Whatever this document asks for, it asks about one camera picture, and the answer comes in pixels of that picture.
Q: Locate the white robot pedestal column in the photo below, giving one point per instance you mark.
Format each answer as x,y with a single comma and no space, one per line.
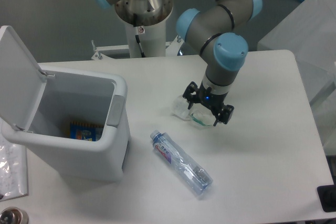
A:
146,41

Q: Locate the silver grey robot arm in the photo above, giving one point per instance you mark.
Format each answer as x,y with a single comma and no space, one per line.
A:
210,34

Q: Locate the white open trash can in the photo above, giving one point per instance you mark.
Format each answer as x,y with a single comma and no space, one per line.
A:
39,103

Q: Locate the clear plastic document sleeve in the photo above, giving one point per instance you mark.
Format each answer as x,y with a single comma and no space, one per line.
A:
14,175

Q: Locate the round metal connector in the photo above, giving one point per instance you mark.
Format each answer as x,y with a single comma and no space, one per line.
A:
14,215

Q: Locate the clear plastic water bottle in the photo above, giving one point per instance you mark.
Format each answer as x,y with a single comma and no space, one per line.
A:
196,177

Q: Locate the white plastic wrapper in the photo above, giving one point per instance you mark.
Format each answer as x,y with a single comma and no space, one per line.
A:
198,115

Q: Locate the white pedestal base frame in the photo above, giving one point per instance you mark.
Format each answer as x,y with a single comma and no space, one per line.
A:
173,48

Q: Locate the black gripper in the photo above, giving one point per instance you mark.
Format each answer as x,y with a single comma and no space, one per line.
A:
214,102

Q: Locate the black device at edge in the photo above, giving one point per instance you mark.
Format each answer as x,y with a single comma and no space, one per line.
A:
326,195

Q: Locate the blue yellow snack packet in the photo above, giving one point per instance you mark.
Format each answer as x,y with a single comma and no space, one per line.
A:
85,131

